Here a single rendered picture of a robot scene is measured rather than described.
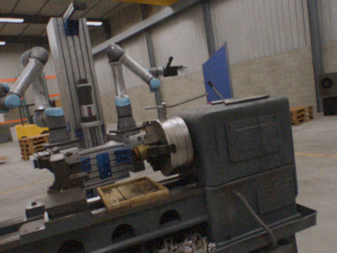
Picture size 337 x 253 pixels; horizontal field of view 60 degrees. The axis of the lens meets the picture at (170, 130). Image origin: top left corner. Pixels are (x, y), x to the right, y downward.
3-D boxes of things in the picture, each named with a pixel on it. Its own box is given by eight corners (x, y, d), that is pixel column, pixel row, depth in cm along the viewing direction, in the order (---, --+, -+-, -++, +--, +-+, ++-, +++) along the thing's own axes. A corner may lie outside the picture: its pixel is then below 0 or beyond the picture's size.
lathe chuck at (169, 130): (166, 162, 179) (161, 112, 170) (189, 182, 150) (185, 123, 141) (152, 165, 175) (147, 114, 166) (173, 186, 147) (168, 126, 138)
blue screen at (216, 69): (200, 130, 1051) (190, 65, 1024) (221, 127, 1050) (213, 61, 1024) (221, 151, 641) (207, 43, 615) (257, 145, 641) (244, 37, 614)
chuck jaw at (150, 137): (161, 144, 161) (155, 126, 166) (164, 139, 157) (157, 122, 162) (143, 148, 157) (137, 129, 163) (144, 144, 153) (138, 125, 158)
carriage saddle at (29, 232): (85, 195, 167) (82, 185, 166) (95, 222, 123) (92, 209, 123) (28, 209, 156) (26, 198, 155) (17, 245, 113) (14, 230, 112)
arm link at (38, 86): (44, 128, 195) (27, 46, 189) (33, 129, 205) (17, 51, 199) (60, 125, 205) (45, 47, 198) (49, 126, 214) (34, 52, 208)
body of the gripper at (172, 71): (177, 75, 243) (162, 77, 241) (175, 65, 241) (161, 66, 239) (178, 75, 235) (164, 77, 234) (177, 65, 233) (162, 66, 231)
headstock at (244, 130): (249, 152, 209) (242, 98, 205) (300, 162, 165) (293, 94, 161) (174, 171, 189) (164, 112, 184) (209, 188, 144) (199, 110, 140)
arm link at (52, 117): (53, 128, 188) (49, 107, 186) (43, 129, 196) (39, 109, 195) (70, 125, 197) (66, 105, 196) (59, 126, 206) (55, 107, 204)
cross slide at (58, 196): (79, 185, 165) (78, 178, 164) (87, 208, 125) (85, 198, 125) (48, 193, 159) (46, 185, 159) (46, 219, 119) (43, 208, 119)
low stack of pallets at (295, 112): (288, 119, 976) (287, 107, 971) (315, 118, 911) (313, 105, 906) (269, 126, 894) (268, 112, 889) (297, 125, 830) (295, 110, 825)
